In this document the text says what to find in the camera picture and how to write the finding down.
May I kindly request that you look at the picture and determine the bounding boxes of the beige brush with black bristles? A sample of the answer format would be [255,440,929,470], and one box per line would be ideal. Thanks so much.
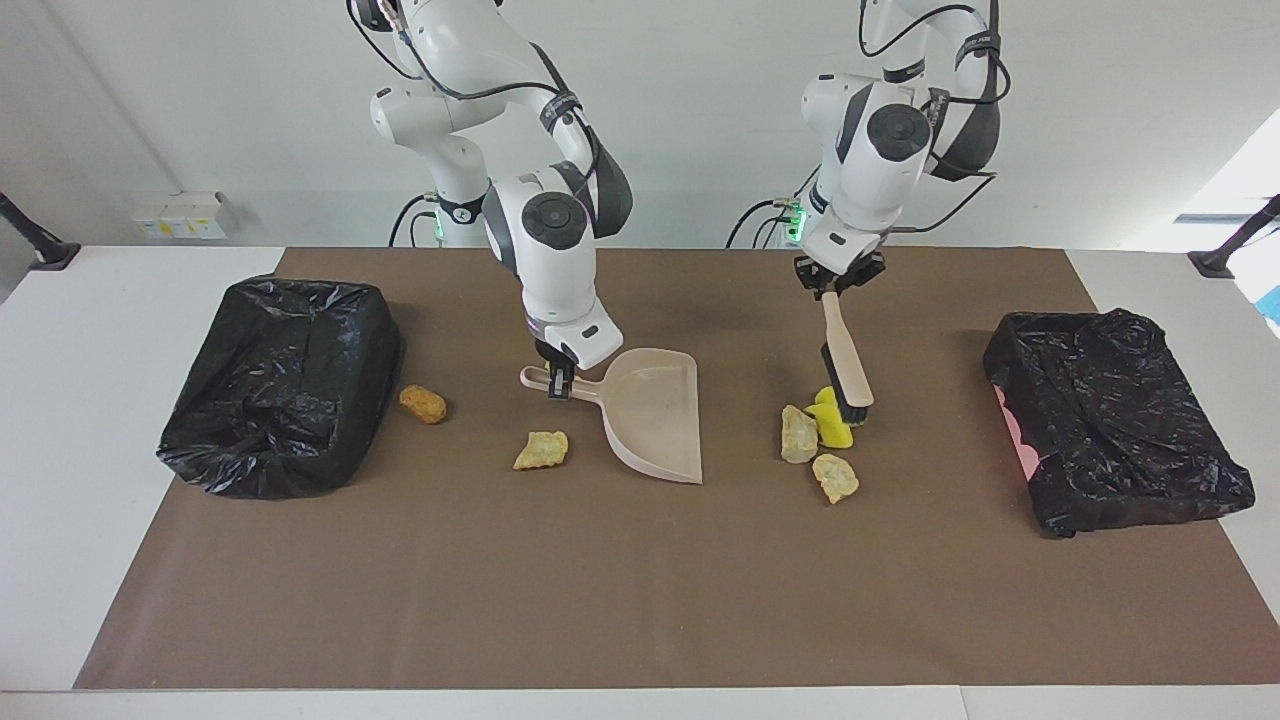
[818,290,876,429]

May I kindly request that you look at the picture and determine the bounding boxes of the white wall socket box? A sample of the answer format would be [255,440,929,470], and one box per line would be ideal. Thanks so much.
[132,191,229,241]

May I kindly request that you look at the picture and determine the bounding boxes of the rounded pale foam chunk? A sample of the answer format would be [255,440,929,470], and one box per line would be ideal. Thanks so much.
[812,453,860,505]

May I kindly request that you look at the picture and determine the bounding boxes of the orange-brown foam nugget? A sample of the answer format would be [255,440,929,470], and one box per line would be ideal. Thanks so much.
[398,384,448,425]

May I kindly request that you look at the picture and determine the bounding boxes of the black base cable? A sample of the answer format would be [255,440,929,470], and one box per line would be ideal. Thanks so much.
[388,193,446,248]
[726,150,831,249]

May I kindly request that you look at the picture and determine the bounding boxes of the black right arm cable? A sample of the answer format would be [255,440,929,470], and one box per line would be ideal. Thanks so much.
[345,0,601,201]

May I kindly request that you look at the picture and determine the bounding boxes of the black bagged tall bin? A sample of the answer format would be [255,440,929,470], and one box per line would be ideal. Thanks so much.
[156,276,407,501]

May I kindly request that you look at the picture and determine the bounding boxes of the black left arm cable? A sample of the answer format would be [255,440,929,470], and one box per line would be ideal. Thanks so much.
[858,0,1011,236]

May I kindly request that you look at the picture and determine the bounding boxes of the blocky pale foam chunk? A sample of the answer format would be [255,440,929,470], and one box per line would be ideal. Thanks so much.
[780,404,820,465]

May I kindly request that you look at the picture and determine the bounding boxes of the black bagged pink bin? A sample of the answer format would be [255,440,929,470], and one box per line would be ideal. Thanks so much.
[982,308,1257,539]

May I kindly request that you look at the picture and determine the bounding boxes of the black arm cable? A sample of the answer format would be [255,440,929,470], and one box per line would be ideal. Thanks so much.
[858,0,1011,236]
[345,0,601,201]

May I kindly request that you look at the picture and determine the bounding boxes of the jagged pale foam chunk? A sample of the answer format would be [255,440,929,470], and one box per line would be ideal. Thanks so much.
[513,430,570,472]

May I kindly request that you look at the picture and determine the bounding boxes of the beige plastic dustpan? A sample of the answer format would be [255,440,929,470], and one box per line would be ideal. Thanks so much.
[518,348,704,486]

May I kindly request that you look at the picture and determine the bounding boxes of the brown table mat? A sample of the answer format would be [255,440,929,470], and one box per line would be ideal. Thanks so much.
[73,247,1280,691]

